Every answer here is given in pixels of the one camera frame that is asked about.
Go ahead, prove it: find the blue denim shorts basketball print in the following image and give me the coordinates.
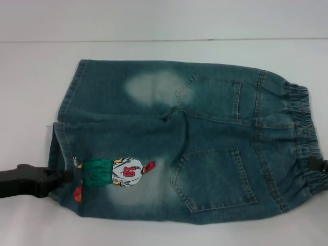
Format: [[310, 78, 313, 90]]
[[47, 59, 328, 223]]

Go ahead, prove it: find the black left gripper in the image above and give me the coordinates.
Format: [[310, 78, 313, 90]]
[[0, 163, 75, 199]]

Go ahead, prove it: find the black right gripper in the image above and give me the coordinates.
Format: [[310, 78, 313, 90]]
[[309, 156, 328, 192]]

